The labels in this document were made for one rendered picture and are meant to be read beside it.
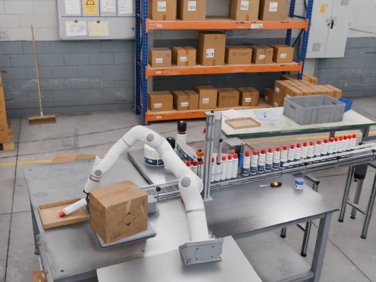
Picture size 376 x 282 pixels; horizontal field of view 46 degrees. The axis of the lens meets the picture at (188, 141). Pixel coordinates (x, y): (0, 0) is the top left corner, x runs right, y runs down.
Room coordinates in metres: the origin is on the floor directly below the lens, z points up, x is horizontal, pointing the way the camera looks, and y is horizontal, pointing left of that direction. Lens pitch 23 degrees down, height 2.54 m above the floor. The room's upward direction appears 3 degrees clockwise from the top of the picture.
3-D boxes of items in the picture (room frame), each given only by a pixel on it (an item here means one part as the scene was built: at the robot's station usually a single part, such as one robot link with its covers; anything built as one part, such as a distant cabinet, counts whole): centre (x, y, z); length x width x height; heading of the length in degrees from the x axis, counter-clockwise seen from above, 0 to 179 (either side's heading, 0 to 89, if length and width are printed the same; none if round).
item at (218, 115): (3.06, -0.18, 1.38); 0.17 x 0.10 x 0.19; 171
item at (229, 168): (3.23, -0.34, 0.98); 0.05 x 0.05 x 0.20
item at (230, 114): (4.99, -0.47, 0.81); 0.38 x 0.36 x 0.02; 108
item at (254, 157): (3.33, -0.56, 0.98); 0.05 x 0.05 x 0.20
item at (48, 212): (2.64, 0.84, 0.85); 0.30 x 0.26 x 0.04; 116
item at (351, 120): (5.03, -1.20, 0.40); 1.90 x 0.75 x 0.80; 108
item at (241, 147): (3.35, -0.39, 1.01); 0.14 x 0.13 x 0.26; 116
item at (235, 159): (3.25, -0.38, 0.98); 0.05 x 0.05 x 0.20
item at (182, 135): (3.70, 0.06, 1.04); 0.09 x 0.09 x 0.29
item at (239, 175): (3.08, -0.05, 0.86); 1.65 x 0.08 x 0.04; 116
